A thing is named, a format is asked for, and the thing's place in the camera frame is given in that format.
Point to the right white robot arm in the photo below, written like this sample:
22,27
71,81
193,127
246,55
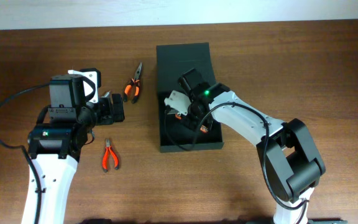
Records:
290,161

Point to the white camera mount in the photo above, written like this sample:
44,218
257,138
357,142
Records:
178,101
91,83

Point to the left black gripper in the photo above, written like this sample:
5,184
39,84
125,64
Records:
107,104

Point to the red handled cutting pliers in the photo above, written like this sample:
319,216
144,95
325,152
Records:
109,152

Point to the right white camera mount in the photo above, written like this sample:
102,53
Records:
178,101

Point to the black box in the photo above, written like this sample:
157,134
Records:
172,62

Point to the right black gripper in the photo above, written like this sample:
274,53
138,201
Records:
198,121

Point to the silver adjustable wrench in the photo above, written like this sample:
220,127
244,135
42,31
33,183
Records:
171,111

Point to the yellow black screwdriver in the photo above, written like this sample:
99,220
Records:
107,94

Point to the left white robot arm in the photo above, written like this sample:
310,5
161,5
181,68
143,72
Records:
55,143

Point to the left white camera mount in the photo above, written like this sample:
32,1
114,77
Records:
91,83

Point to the orange socket bit rail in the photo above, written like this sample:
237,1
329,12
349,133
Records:
191,122

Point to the orange black needle-nose pliers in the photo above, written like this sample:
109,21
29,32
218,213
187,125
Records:
133,83

